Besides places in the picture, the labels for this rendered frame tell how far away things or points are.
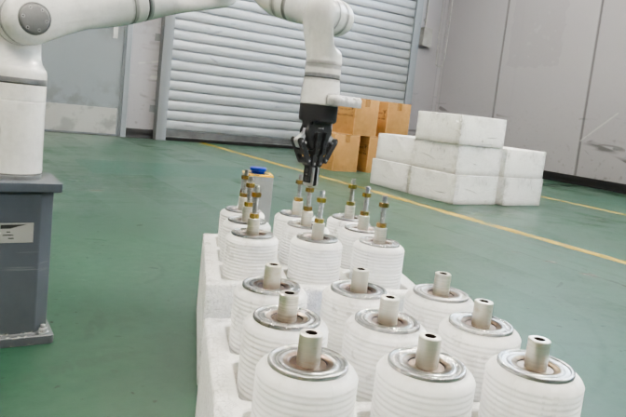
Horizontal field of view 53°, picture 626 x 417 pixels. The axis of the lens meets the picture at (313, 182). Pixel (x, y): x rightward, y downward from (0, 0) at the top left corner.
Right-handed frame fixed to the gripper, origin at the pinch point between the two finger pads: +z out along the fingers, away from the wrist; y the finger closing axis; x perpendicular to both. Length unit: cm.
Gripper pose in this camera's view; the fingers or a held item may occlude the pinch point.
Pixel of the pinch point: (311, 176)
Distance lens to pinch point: 123.8
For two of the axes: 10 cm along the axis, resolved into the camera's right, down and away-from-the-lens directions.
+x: 7.9, 1.6, -5.8
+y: -6.0, 0.3, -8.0
